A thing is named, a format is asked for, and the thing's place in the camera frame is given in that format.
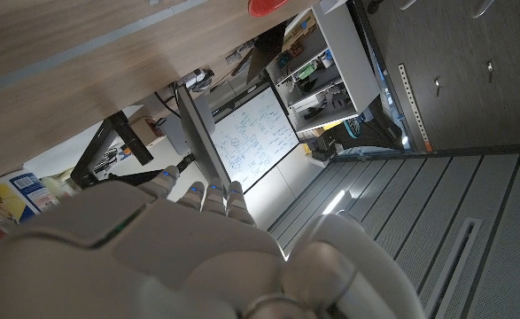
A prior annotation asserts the white shelf unit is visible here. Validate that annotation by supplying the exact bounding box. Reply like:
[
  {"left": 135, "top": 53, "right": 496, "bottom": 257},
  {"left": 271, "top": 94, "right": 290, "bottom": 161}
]
[{"left": 266, "top": 2, "right": 381, "bottom": 133}]

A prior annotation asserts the white canister with blue label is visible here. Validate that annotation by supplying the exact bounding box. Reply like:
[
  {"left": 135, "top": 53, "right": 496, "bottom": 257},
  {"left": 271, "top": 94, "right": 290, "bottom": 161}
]
[{"left": 0, "top": 170, "right": 61, "bottom": 224}]

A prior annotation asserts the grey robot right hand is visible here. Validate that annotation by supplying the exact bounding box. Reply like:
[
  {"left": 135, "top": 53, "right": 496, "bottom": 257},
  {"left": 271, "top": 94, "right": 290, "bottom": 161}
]
[{"left": 0, "top": 166, "right": 427, "bottom": 319}]

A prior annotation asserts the small wooden box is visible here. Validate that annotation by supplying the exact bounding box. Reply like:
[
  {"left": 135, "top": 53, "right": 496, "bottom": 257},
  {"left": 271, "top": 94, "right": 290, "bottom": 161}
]
[{"left": 126, "top": 117, "right": 167, "bottom": 150}]

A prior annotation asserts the black computer monitor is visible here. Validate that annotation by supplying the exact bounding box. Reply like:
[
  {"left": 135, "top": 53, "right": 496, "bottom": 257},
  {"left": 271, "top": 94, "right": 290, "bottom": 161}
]
[{"left": 177, "top": 83, "right": 232, "bottom": 191}]

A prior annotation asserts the red bowl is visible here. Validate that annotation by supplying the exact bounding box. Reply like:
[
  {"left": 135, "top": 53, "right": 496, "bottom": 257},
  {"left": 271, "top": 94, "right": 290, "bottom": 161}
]
[{"left": 247, "top": 0, "right": 290, "bottom": 18}]

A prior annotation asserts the whiteboard with writing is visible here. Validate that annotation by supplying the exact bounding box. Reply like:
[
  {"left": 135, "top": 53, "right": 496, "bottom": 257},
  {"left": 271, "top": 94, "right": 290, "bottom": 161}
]
[{"left": 210, "top": 86, "right": 300, "bottom": 194}]

